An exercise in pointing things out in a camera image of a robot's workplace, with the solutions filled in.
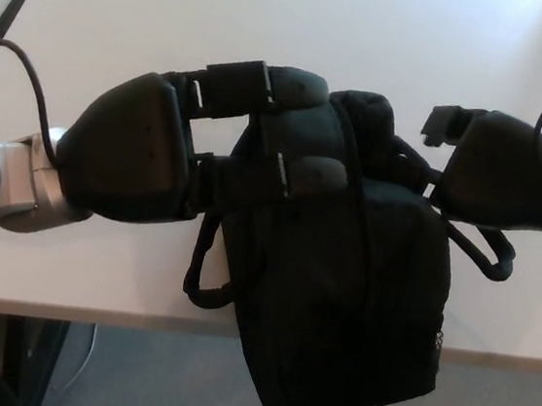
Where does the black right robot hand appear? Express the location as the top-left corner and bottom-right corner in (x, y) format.
(409, 101), (542, 236)

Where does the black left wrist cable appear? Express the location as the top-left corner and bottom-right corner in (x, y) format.
(0, 38), (75, 173)

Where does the thin white floor cable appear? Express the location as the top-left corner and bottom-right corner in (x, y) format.
(67, 321), (100, 392)

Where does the black desk frame leg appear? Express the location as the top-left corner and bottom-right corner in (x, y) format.
(0, 313), (73, 406)

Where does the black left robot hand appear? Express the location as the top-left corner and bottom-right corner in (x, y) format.
(48, 38), (360, 247)

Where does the black fabric lunch bag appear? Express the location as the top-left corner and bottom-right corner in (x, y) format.
(167, 72), (532, 406)

